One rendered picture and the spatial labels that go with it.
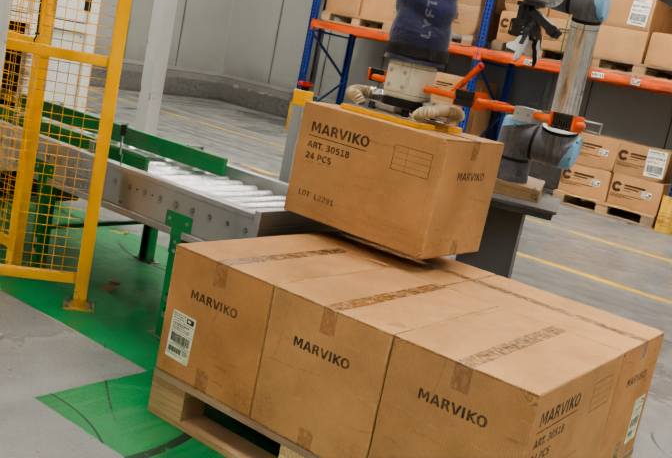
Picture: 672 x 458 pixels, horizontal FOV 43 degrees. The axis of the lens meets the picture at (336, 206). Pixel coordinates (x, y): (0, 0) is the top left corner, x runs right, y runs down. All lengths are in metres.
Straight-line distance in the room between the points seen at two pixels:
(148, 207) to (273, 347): 1.17
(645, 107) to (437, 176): 8.91
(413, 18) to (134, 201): 1.31
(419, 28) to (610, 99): 8.85
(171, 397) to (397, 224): 0.90
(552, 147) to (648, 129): 7.91
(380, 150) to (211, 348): 0.86
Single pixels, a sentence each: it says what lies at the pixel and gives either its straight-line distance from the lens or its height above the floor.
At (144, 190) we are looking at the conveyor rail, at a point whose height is 0.53.
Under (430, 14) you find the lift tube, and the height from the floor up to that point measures 1.38.
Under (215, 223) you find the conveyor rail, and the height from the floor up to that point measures 0.51.
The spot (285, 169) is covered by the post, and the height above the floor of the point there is 0.63.
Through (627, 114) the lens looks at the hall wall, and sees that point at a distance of 11.62.
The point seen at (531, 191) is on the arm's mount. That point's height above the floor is 0.79.
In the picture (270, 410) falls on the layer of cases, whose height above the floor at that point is 0.20.
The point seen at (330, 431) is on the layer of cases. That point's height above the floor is 0.23.
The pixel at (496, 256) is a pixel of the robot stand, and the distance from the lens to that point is 3.73.
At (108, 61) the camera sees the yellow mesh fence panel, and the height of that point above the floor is 0.99.
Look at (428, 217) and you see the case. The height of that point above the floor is 0.74.
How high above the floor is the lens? 1.19
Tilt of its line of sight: 10 degrees down
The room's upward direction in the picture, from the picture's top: 11 degrees clockwise
